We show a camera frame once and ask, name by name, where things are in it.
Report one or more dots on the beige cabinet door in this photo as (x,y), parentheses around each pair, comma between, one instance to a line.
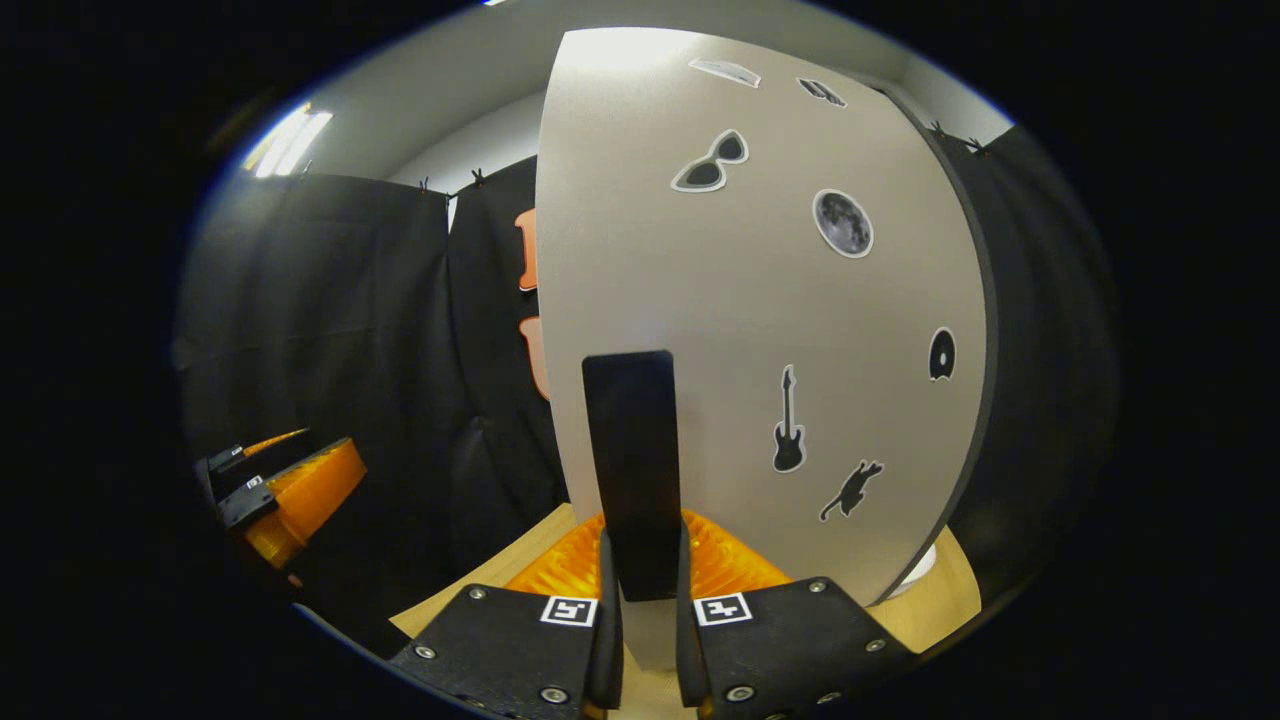
(760,300)

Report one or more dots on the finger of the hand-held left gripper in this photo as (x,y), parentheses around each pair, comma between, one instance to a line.
(300,495)
(225,460)

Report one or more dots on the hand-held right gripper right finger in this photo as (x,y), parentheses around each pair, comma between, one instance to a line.
(790,640)

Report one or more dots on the white round object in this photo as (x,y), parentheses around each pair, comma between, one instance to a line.
(920,572)

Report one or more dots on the black backdrop cloth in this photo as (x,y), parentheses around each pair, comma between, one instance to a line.
(330,300)

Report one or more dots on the ceiling light panel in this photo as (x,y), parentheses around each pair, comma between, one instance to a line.
(290,140)

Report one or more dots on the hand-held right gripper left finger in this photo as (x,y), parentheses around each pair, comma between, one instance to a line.
(510,650)

